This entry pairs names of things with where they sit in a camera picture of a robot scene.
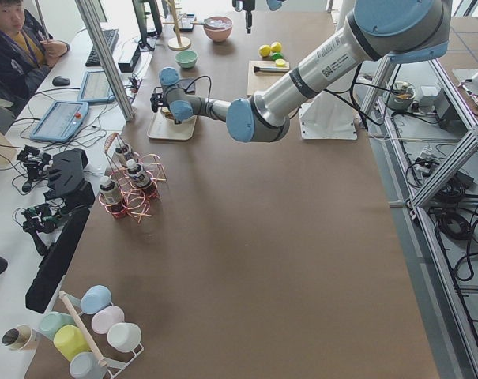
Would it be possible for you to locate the green lime half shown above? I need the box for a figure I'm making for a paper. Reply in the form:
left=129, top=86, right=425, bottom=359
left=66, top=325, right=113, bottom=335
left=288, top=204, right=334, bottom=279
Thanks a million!
left=274, top=58, right=286, bottom=68

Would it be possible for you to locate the dark grey folded cloth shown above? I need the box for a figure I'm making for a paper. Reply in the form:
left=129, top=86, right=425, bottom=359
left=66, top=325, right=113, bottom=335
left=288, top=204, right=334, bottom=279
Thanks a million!
left=178, top=78, right=197, bottom=95

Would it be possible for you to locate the metal scoop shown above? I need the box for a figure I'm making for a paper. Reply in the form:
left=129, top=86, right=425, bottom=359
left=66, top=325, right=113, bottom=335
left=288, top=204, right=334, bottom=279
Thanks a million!
left=190, top=18, right=212, bottom=28

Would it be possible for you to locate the black keyboard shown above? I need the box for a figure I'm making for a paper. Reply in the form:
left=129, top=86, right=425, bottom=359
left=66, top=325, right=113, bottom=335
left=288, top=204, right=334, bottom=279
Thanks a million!
left=85, top=28, right=120, bottom=68

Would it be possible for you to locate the pink mug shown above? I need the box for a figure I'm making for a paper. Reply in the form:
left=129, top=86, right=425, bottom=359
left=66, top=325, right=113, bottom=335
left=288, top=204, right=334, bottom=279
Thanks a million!
left=91, top=305, right=125, bottom=334

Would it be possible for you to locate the white serving tray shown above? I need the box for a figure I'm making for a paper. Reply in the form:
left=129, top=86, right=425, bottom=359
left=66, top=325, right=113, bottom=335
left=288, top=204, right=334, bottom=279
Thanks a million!
left=147, top=113, right=198, bottom=141

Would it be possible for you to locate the aluminium frame post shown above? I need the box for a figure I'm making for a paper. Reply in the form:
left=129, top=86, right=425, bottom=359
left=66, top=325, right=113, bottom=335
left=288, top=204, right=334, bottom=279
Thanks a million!
left=75, top=0, right=134, bottom=122

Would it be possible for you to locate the wooden cup stand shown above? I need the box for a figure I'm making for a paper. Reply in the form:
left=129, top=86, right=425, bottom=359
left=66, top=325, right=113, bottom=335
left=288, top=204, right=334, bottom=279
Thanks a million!
left=164, top=0, right=191, bottom=51

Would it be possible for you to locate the pink bowl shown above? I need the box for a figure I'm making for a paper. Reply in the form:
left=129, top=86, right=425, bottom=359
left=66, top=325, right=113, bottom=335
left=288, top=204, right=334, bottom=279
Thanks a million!
left=203, top=16, right=233, bottom=43

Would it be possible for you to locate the green mug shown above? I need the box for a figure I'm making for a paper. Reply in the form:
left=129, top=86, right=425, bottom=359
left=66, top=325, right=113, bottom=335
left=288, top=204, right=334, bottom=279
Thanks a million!
left=39, top=311, right=75, bottom=340

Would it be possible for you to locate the black computer mouse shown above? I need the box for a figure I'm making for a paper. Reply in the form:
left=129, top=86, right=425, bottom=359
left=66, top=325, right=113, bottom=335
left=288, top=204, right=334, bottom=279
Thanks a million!
left=52, top=76, right=70, bottom=87

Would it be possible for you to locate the paper cup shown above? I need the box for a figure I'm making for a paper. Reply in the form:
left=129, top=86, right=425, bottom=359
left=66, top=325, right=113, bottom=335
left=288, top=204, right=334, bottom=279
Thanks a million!
left=2, top=325, right=40, bottom=351

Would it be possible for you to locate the yellow lemon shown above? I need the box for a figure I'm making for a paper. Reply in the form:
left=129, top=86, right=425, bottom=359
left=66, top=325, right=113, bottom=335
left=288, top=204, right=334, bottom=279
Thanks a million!
left=270, top=41, right=282, bottom=54
left=258, top=44, right=271, bottom=58

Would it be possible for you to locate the blue mug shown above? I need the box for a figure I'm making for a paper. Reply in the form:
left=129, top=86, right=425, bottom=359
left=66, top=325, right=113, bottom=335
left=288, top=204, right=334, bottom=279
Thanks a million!
left=81, top=285, right=112, bottom=315

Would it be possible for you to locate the yellow mug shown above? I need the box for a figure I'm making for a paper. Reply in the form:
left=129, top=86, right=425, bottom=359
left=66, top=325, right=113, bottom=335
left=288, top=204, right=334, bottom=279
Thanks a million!
left=53, top=325, right=91, bottom=362

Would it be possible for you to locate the wooden cutting board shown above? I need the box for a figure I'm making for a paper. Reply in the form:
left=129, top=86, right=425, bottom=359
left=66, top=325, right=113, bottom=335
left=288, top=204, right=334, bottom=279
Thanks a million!
left=247, top=60, right=290, bottom=96

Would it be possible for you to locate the seated person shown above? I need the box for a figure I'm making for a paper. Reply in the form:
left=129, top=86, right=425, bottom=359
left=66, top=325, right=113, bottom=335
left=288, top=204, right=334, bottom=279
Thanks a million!
left=0, top=1, right=70, bottom=102

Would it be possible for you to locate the black metal bracket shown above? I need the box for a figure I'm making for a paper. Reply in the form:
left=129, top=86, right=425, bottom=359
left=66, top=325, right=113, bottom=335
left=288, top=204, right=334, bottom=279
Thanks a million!
left=43, top=148, right=96, bottom=209

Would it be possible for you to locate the blue teach pendant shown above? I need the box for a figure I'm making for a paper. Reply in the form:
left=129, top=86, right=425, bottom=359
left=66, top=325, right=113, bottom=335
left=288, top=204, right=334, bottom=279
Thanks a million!
left=29, top=101, right=89, bottom=142
left=77, top=71, right=115, bottom=104

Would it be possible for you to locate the grey mug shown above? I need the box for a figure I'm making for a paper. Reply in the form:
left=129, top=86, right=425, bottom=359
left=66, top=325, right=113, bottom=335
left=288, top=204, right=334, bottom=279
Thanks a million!
left=69, top=352, right=107, bottom=379

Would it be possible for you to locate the copper wire bottle rack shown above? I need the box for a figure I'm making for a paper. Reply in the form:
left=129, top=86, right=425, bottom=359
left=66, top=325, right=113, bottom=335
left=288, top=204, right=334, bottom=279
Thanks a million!
left=98, top=132, right=167, bottom=223

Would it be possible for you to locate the green bowl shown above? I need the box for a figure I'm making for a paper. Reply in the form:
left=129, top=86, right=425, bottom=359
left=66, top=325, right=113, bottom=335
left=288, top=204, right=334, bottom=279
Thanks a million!
left=175, top=50, right=198, bottom=69

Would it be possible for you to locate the brown drink bottle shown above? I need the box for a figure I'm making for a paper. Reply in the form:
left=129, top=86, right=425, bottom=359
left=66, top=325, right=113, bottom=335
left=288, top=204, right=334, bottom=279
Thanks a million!
left=115, top=144, right=135, bottom=167
left=100, top=175, right=121, bottom=206
left=126, top=159, right=150, bottom=189

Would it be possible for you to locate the white mug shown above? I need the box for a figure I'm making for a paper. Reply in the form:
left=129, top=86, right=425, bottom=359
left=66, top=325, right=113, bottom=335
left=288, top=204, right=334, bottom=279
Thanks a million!
left=107, top=322, right=141, bottom=352

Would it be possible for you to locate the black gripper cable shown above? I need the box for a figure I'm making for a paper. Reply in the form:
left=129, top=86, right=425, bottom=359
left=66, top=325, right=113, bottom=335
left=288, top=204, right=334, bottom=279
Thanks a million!
left=183, top=74, right=214, bottom=103

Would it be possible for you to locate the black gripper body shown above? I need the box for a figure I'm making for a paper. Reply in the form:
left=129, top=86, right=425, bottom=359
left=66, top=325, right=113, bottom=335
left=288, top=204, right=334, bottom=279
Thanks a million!
left=232, top=0, right=256, bottom=12
left=150, top=86, right=167, bottom=113

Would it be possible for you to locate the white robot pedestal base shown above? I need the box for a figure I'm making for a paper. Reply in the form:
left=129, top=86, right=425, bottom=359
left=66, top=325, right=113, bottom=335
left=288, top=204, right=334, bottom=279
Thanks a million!
left=298, top=0, right=360, bottom=141

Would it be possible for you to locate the black handled knife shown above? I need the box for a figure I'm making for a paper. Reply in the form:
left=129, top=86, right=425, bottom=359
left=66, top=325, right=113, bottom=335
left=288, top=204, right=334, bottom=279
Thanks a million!
left=253, top=66, right=290, bottom=73

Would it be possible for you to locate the white mug rack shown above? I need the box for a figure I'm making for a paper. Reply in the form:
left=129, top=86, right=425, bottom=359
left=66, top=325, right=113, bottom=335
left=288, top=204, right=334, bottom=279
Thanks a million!
left=58, top=291, right=145, bottom=378

